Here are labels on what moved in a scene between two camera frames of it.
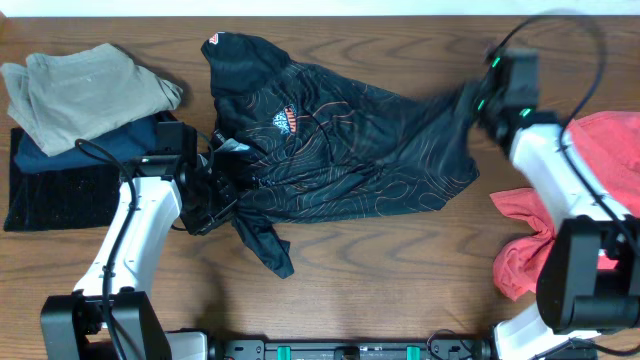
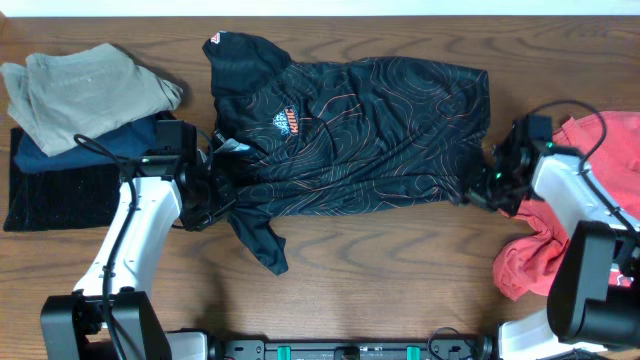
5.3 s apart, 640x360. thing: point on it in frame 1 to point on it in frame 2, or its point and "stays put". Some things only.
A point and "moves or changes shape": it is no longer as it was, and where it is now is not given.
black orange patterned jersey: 308,148 moves or changes shape
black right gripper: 474,106 to 478,193
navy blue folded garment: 137,140 stays put
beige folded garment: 63,99 stays put
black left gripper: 229,197 stays put
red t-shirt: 610,142 stays put
